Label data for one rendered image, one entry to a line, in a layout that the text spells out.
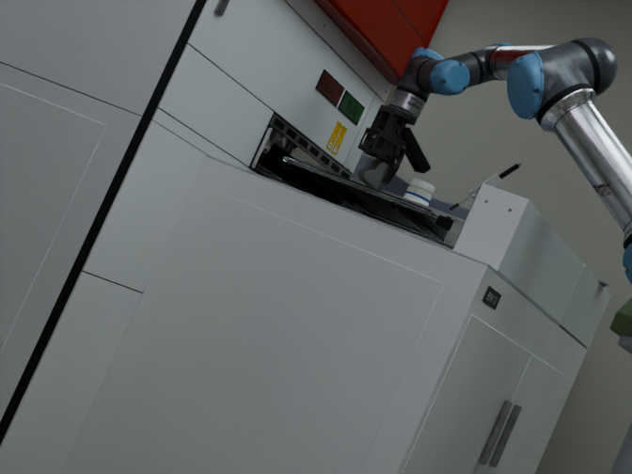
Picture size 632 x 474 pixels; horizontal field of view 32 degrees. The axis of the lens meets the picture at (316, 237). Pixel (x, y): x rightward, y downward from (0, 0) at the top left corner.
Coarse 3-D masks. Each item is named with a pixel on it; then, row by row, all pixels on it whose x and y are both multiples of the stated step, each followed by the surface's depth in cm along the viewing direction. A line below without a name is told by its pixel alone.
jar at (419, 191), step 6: (414, 180) 290; (420, 180) 289; (408, 186) 291; (414, 186) 290; (420, 186) 289; (426, 186) 289; (432, 186) 289; (408, 192) 290; (414, 192) 289; (420, 192) 288; (426, 192) 289; (432, 192) 290; (408, 198) 289; (414, 198) 288; (420, 198) 288; (426, 198) 289; (426, 204) 290
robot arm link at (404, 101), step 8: (392, 96) 249; (400, 96) 246; (408, 96) 245; (416, 96) 246; (392, 104) 247; (400, 104) 246; (408, 104) 245; (416, 104) 245; (424, 104) 249; (408, 112) 246; (416, 112) 246
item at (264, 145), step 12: (264, 132) 231; (276, 132) 232; (264, 144) 230; (276, 144) 234; (288, 144) 238; (264, 156) 231; (300, 156) 244; (252, 168) 232; (264, 168) 233; (324, 168) 255; (276, 180) 239; (288, 180) 243; (336, 204) 269
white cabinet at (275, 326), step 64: (192, 192) 214; (256, 192) 209; (192, 256) 210; (256, 256) 205; (320, 256) 199; (384, 256) 195; (448, 256) 190; (192, 320) 207; (256, 320) 201; (320, 320) 196; (384, 320) 191; (448, 320) 187; (512, 320) 209; (128, 384) 210; (192, 384) 204; (256, 384) 198; (320, 384) 193; (384, 384) 188; (448, 384) 189; (512, 384) 223; (128, 448) 206; (192, 448) 200; (256, 448) 195; (320, 448) 190; (384, 448) 186; (448, 448) 202; (512, 448) 241
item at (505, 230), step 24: (480, 192) 197; (504, 192) 195; (480, 216) 196; (504, 216) 194; (528, 216) 196; (480, 240) 194; (504, 240) 193; (528, 240) 200; (552, 240) 213; (504, 264) 194; (528, 264) 205; (552, 264) 219; (576, 264) 234; (528, 288) 211; (552, 288) 225; (552, 312) 232
